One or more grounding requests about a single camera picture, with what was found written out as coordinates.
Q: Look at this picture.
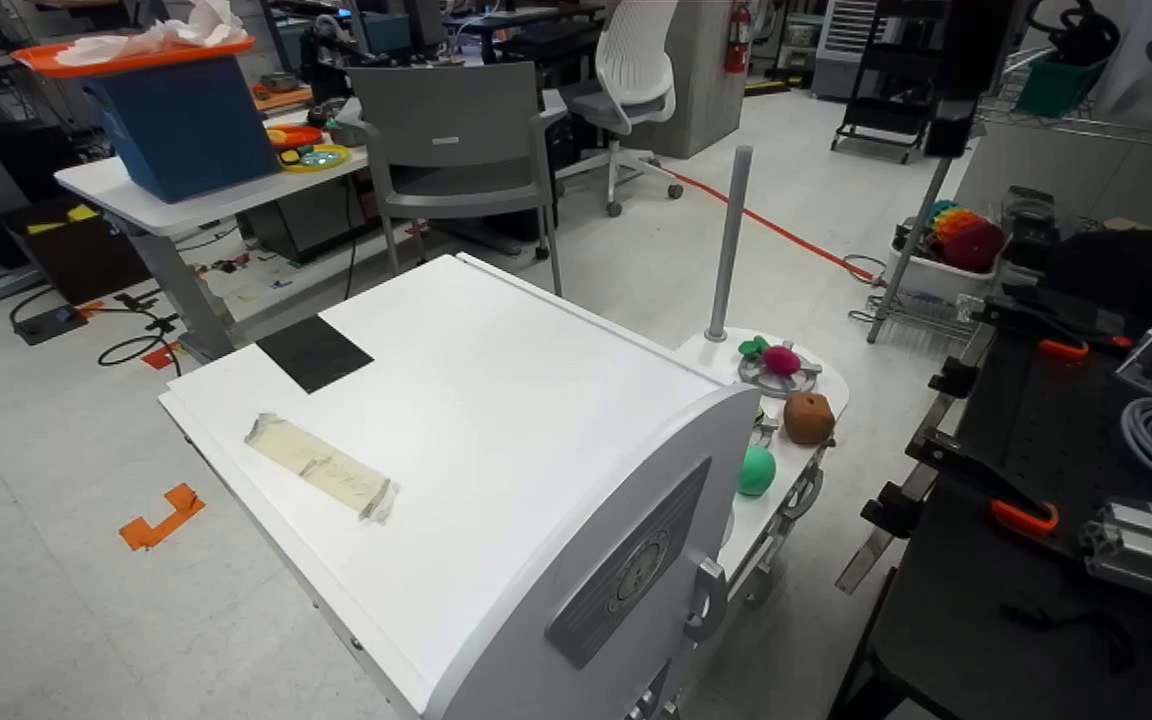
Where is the white crumpled paper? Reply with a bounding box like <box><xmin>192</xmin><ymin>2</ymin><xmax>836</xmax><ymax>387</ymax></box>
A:
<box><xmin>52</xmin><ymin>0</ymin><xmax>253</xmax><ymax>67</ymax></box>

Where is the black floor cable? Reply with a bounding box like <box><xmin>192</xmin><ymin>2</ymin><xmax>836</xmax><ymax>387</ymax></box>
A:
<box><xmin>90</xmin><ymin>289</ymin><xmax>188</xmax><ymax>376</ymax></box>

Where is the white plastic tub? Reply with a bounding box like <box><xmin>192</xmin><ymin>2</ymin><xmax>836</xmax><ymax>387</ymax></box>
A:
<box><xmin>888</xmin><ymin>221</ymin><xmax>1007</xmax><ymax>311</ymax></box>

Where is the multicolour plush ball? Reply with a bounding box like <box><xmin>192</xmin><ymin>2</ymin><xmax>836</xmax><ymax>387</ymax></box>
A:
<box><xmin>927</xmin><ymin>198</ymin><xmax>1011</xmax><ymax>275</ymax></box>

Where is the black work table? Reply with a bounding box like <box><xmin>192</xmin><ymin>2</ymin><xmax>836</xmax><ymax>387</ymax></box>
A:
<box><xmin>822</xmin><ymin>311</ymin><xmax>1152</xmax><ymax>720</ymax></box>

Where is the blue storage bin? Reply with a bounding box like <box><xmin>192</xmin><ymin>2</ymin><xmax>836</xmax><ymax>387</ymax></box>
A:
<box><xmin>75</xmin><ymin>50</ymin><xmax>278</xmax><ymax>206</ymax></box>

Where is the colourful toys pile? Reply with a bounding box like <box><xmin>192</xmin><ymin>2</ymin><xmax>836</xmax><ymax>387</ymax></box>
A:
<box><xmin>262</xmin><ymin>120</ymin><xmax>359</xmax><ymax>177</ymax></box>

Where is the pink fuzzy plushie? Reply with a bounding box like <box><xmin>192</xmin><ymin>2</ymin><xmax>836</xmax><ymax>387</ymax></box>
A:
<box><xmin>757</xmin><ymin>340</ymin><xmax>807</xmax><ymax>382</ymax></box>

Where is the orange handled black clamp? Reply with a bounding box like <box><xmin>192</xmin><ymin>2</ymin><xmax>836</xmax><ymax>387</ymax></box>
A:
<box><xmin>903</xmin><ymin>424</ymin><xmax>1063</xmax><ymax>542</ymax></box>
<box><xmin>979</xmin><ymin>290</ymin><xmax>1136</xmax><ymax>368</ymax></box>

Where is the black power strip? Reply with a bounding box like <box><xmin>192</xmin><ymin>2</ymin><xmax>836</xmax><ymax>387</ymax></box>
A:
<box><xmin>6</xmin><ymin>299</ymin><xmax>90</xmax><ymax>347</ymax></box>

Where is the orange bin lid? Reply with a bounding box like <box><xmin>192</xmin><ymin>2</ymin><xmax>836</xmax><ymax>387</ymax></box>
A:
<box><xmin>6</xmin><ymin>32</ymin><xmax>261</xmax><ymax>85</ymax></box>

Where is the white desk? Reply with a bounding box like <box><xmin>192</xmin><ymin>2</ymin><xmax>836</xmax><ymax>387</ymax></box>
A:
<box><xmin>52</xmin><ymin>138</ymin><xmax>374</xmax><ymax>365</ymax></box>

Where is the white office chair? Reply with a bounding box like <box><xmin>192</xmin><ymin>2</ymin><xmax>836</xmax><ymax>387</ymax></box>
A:
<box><xmin>559</xmin><ymin>0</ymin><xmax>689</xmax><ymax>221</ymax></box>

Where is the red fire extinguisher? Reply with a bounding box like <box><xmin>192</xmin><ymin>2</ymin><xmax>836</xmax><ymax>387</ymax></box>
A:
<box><xmin>718</xmin><ymin>0</ymin><xmax>757</xmax><ymax>78</ymax></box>

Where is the green bin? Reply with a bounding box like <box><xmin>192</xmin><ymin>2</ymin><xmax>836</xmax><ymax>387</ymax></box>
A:
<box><xmin>1011</xmin><ymin>50</ymin><xmax>1112</xmax><ymax>120</ymax></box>

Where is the white toy kitchen cabinet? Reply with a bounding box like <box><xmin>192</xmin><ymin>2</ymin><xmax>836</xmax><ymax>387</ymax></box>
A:
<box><xmin>154</xmin><ymin>246</ymin><xmax>762</xmax><ymax>720</ymax></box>

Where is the orange floor cable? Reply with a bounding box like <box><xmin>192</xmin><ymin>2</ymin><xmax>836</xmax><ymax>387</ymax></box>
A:
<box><xmin>660</xmin><ymin>159</ymin><xmax>884</xmax><ymax>289</ymax></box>

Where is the black rolling cart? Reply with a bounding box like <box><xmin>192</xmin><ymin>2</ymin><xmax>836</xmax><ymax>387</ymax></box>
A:
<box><xmin>826</xmin><ymin>0</ymin><xmax>964</xmax><ymax>168</ymax></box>

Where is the green plushie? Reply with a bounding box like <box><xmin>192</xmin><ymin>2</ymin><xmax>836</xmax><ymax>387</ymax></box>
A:
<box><xmin>732</xmin><ymin>440</ymin><xmax>779</xmax><ymax>503</ymax></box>

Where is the orange floor tape mark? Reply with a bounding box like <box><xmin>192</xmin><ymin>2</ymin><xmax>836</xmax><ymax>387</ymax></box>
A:
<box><xmin>114</xmin><ymin>480</ymin><xmax>209</xmax><ymax>556</ymax></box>

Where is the grey upright pole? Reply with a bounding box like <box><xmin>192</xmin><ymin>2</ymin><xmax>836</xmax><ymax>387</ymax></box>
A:
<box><xmin>698</xmin><ymin>144</ymin><xmax>757</xmax><ymax>347</ymax></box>

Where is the grey tripod stand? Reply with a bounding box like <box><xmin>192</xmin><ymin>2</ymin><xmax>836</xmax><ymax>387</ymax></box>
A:
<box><xmin>863</xmin><ymin>92</ymin><xmax>977</xmax><ymax>347</ymax></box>

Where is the black square patch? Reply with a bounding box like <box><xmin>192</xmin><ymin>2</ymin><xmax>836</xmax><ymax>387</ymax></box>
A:
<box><xmin>253</xmin><ymin>311</ymin><xmax>374</xmax><ymax>394</ymax></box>

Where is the grey plastic chair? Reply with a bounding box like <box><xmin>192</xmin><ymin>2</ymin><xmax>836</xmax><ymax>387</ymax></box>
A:
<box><xmin>344</xmin><ymin>60</ymin><xmax>571</xmax><ymax>299</ymax></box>

